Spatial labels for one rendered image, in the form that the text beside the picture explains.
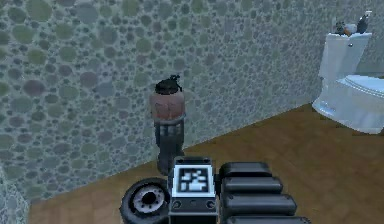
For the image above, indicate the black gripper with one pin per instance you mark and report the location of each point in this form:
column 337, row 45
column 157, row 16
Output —
column 146, row 200

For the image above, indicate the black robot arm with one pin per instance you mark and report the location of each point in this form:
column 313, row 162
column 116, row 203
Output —
column 246, row 193

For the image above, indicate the white toilet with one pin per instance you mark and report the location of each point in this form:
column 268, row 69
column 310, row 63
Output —
column 350, row 86

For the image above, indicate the grey and orange small object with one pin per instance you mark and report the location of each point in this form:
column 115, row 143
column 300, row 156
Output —
column 343, row 28

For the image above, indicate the black spray bottle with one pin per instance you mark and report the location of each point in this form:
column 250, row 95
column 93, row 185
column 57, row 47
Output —
column 362, row 23

